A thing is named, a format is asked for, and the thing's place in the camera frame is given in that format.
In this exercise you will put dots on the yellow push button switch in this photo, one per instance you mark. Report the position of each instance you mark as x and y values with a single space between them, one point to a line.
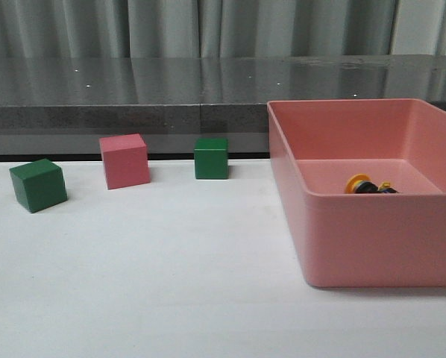
362 184

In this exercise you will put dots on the right green wooden cube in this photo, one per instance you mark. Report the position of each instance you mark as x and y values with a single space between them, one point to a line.
211 158

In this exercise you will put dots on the green wooden cube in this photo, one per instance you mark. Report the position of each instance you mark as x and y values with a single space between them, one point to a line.
38 185
211 158

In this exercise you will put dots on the pink wooden cube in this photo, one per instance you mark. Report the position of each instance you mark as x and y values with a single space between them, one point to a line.
125 160

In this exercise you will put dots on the pink plastic bin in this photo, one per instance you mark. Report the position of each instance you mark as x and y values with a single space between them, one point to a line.
360 240

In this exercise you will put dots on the left green wooden cube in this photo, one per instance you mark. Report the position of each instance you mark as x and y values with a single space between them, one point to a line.
38 185

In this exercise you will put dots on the dark glossy counter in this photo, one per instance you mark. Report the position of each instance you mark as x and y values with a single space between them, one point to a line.
60 107

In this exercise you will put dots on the grey curtain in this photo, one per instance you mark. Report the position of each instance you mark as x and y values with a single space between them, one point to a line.
171 29

